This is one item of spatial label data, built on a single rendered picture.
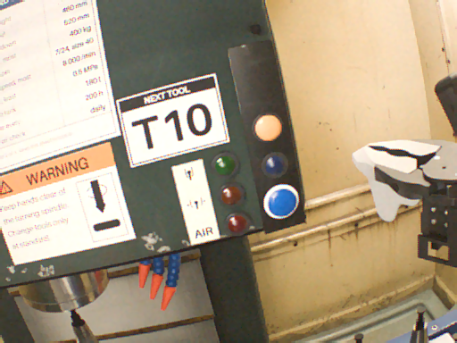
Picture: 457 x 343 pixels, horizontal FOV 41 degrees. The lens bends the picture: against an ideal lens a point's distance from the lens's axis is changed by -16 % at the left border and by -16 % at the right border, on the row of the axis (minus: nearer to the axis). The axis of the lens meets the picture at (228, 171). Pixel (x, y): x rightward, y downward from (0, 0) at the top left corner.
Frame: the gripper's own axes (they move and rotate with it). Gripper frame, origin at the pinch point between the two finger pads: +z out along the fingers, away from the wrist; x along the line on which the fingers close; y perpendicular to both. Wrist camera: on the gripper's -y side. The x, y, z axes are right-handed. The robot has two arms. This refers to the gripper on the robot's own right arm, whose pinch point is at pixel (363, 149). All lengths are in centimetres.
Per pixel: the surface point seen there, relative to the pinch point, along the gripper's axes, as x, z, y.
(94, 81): -13.0, 20.7, -9.2
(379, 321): 90, 75, 109
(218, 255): 33, 72, 49
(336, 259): 81, 86, 81
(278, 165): 0.4, 12.3, 3.9
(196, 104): -5.0, 16.0, -3.9
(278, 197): -0.3, 12.3, 7.1
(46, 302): -20.5, 40.0, 20.8
